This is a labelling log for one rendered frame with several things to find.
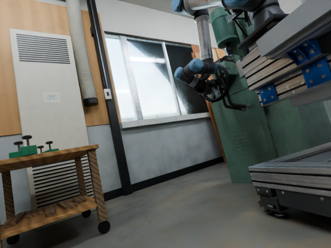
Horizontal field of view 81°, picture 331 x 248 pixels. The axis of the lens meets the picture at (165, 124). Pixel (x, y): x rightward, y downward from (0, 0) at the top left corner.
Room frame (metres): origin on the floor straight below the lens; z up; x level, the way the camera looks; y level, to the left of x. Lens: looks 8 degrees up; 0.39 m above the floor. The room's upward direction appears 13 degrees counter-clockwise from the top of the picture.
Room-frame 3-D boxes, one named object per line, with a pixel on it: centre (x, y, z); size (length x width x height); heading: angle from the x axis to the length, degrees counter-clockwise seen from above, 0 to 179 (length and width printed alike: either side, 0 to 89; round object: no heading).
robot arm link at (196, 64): (1.12, -0.25, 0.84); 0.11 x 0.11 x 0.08; 32
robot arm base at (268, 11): (0.84, -0.57, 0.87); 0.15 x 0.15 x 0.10
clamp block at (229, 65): (1.51, -0.56, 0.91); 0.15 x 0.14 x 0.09; 36
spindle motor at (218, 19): (1.63, -0.70, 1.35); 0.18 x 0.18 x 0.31
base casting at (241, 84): (1.71, -0.80, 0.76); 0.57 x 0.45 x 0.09; 126
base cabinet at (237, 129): (1.71, -0.80, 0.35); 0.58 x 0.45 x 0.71; 126
